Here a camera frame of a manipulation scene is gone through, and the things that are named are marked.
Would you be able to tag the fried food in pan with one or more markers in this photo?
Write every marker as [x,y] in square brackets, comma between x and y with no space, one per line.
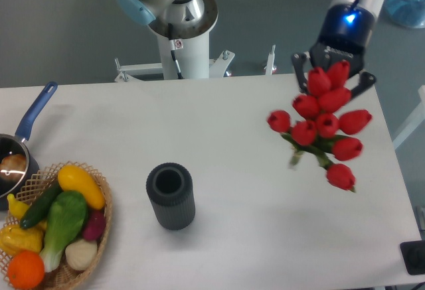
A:
[13,167]

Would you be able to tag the green bok choy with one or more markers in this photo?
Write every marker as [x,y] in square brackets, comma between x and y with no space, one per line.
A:
[65,220]

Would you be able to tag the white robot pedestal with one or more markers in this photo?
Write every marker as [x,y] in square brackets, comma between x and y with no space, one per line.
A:
[183,37]

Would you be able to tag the white garlic bulb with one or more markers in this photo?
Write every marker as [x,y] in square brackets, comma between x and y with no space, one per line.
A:
[80,254]

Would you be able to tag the red tulip bouquet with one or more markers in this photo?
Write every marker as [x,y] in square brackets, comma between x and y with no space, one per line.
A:
[329,138]

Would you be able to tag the yellow squash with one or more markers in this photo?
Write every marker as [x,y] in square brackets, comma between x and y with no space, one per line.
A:
[72,177]

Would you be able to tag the orange fruit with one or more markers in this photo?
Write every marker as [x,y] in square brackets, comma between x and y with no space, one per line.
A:
[26,270]

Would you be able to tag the blue handled saucepan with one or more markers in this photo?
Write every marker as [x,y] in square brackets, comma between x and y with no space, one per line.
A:
[16,144]

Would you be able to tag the black device at edge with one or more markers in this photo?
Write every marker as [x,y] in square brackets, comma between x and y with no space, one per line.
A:
[413,256]

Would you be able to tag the white frame leg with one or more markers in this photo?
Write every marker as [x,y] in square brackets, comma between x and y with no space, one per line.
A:
[414,119]

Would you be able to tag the dark grey ribbed vase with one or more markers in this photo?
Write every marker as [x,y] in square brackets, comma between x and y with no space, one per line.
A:
[169,187]

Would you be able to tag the purple radish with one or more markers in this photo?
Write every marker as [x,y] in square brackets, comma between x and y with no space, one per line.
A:
[95,226]

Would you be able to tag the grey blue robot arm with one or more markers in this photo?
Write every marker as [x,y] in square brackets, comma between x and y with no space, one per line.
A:
[182,28]

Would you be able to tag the yellow pumpkin gourd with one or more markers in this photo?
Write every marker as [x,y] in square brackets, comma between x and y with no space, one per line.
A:
[15,240]

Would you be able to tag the yellow banana piece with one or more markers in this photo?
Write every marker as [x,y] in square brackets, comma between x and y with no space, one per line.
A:
[18,210]

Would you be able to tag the green cucumber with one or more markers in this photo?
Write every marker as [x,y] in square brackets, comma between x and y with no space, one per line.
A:
[39,209]

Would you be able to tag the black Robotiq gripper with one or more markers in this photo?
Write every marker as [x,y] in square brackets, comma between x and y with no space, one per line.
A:
[344,35]

